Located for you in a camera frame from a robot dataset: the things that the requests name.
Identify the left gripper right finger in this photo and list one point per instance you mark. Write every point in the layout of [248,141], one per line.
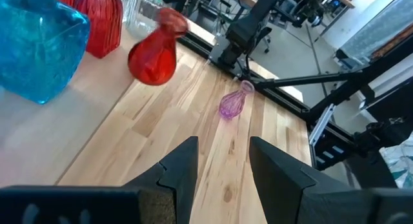
[277,185]

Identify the teal faceted wide vase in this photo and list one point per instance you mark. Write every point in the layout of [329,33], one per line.
[38,49]

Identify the white metal bracket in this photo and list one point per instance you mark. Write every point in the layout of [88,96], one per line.
[322,120]

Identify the clear glass bottle vase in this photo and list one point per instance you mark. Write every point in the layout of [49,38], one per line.
[137,24]

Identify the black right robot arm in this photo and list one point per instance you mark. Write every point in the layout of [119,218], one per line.
[245,27]

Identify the grey partition panel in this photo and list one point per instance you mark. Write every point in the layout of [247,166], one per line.
[374,27]

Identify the person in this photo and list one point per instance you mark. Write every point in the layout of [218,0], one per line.
[398,162]

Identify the pink bulbous vase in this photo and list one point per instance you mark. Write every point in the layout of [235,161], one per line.
[230,104]

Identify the black office chair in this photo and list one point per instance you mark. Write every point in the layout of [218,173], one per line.
[263,40]

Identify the large red flared vase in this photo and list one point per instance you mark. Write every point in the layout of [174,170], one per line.
[100,27]

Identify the red bulbous vase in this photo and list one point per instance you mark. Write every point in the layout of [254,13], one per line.
[151,59]

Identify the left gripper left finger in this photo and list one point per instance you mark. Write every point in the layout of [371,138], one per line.
[180,172]

